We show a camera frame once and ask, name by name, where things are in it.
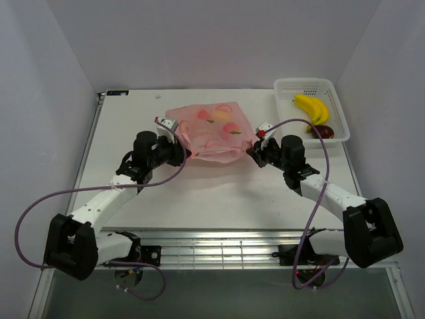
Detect pink plastic bag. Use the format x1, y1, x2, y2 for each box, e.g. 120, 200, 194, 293
165, 102, 257, 163

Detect yellow fake banana bunch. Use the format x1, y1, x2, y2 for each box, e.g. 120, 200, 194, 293
292, 94, 330, 127

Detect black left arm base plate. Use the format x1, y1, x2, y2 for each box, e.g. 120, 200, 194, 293
106, 245, 162, 266

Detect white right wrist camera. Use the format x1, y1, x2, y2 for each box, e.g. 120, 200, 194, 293
256, 121, 276, 140

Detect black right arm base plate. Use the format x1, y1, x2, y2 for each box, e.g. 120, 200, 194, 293
272, 243, 340, 266

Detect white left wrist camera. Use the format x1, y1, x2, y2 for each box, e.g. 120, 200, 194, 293
155, 117, 179, 139

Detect white plastic basket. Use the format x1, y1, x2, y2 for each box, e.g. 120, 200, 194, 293
274, 78, 350, 144

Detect aluminium table edge rail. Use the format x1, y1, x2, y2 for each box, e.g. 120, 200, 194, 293
96, 231, 301, 270

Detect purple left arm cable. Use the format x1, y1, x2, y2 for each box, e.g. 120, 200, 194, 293
14, 118, 193, 302

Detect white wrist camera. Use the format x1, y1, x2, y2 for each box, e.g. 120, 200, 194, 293
256, 121, 276, 140
155, 117, 179, 139

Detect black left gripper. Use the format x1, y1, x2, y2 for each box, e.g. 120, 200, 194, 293
148, 134, 192, 169

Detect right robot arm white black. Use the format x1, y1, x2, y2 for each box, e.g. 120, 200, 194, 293
247, 135, 404, 268

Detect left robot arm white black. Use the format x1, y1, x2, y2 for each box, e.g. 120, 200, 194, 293
44, 131, 191, 280

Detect dark label on table corner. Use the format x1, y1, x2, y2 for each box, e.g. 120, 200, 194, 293
106, 90, 129, 96

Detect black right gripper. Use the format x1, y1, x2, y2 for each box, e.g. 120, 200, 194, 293
246, 136, 290, 172

